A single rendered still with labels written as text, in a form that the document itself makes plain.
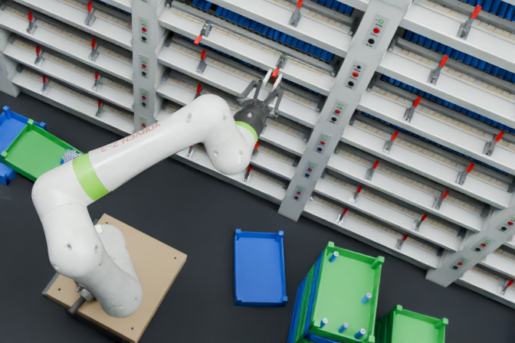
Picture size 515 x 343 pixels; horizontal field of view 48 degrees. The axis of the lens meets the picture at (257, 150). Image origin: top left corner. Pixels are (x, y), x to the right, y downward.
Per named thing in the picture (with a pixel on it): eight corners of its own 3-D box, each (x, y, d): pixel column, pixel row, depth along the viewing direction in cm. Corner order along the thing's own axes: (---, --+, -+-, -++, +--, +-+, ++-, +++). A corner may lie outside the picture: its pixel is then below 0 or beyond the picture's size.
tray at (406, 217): (453, 252, 230) (466, 249, 217) (312, 191, 234) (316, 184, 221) (469, 205, 235) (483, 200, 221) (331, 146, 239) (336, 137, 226)
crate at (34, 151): (89, 162, 254) (93, 155, 247) (63, 199, 243) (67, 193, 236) (27, 125, 249) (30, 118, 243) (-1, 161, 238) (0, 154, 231)
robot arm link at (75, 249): (113, 329, 176) (47, 279, 129) (96, 281, 183) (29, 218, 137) (152, 310, 178) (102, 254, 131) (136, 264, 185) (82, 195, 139)
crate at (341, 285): (366, 348, 190) (375, 342, 183) (307, 331, 189) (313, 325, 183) (376, 265, 206) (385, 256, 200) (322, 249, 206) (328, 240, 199)
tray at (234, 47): (328, 96, 188) (332, 86, 179) (159, 25, 192) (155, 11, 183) (350, 44, 193) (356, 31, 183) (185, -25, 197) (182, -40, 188)
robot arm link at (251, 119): (261, 127, 155) (230, 114, 156) (251, 155, 164) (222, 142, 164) (268, 114, 159) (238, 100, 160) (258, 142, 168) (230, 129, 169)
